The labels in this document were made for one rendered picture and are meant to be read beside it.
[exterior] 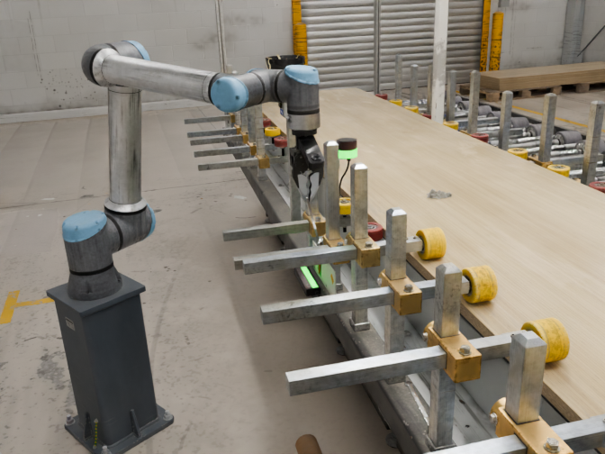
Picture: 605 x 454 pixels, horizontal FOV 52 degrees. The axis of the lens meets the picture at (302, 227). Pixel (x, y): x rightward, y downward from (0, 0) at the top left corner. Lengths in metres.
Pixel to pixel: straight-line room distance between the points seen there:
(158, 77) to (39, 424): 1.55
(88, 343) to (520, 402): 1.63
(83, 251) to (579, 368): 1.58
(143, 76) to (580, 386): 1.35
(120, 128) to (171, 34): 7.26
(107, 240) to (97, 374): 0.48
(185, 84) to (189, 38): 7.69
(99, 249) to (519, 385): 1.59
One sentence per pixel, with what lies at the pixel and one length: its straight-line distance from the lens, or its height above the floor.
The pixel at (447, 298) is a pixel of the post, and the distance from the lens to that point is 1.14.
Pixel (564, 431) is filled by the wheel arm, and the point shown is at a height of 0.96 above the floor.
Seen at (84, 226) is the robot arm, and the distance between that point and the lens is 2.19.
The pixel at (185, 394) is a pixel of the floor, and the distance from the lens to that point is 2.73.
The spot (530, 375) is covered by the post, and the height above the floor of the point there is 1.05.
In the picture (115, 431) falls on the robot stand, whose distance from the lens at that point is 2.50.
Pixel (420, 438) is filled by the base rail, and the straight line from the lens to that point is 1.36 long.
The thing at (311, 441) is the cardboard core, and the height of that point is 0.08.
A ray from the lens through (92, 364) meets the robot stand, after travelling 2.32.
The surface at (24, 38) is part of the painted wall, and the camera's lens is 9.43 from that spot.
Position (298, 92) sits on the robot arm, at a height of 1.32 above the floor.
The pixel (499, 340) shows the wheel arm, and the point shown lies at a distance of 1.20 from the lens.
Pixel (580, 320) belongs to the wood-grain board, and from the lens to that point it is 1.44.
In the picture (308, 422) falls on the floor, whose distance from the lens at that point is 2.52.
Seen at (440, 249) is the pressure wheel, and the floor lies 0.94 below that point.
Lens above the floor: 1.57
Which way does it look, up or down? 21 degrees down
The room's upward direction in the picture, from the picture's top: 2 degrees counter-clockwise
